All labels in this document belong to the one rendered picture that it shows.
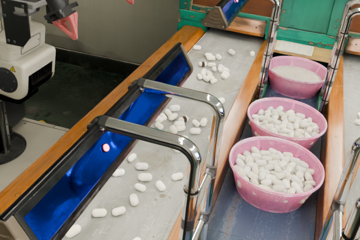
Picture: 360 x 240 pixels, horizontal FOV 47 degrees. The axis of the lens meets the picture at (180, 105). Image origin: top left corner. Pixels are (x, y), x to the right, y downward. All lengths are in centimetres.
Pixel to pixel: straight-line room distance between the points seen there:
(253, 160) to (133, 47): 213
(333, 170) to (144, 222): 56
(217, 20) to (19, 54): 76
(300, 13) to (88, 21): 179
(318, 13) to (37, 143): 146
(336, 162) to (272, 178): 21
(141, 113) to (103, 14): 254
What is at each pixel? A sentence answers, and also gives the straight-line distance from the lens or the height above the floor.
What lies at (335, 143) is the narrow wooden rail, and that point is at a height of 76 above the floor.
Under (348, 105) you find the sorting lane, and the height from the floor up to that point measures 74.
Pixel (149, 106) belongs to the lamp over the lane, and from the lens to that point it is 78.
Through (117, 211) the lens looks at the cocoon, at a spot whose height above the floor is 76.
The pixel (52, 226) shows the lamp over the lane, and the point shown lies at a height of 107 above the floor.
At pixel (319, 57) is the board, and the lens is 199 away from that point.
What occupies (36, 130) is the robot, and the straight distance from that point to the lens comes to 219.
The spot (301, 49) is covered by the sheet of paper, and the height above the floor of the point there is 78.
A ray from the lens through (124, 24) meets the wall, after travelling 321.
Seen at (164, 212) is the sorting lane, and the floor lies 74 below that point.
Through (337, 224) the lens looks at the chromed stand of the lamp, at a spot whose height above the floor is 97.
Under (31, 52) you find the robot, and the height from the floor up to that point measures 81.
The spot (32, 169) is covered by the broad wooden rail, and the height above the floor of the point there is 76.
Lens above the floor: 146
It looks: 29 degrees down
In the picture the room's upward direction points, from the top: 5 degrees clockwise
